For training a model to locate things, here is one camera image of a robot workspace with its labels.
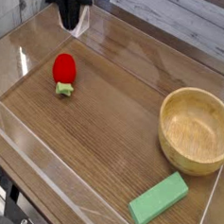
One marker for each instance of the red plush strawberry toy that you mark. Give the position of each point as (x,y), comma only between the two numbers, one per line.
(64,73)

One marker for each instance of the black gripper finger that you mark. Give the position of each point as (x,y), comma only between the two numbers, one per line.
(75,13)
(64,13)

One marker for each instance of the clear acrylic front wall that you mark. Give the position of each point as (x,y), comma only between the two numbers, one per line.
(46,180)

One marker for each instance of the clear acrylic corner bracket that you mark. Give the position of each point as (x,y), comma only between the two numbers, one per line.
(83,22)

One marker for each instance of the wooden bowl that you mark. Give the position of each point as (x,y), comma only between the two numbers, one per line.
(191,131)

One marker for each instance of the black table leg bracket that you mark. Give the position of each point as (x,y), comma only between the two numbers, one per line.
(12,211)

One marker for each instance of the green rectangular block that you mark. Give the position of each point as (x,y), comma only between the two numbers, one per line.
(158,199)

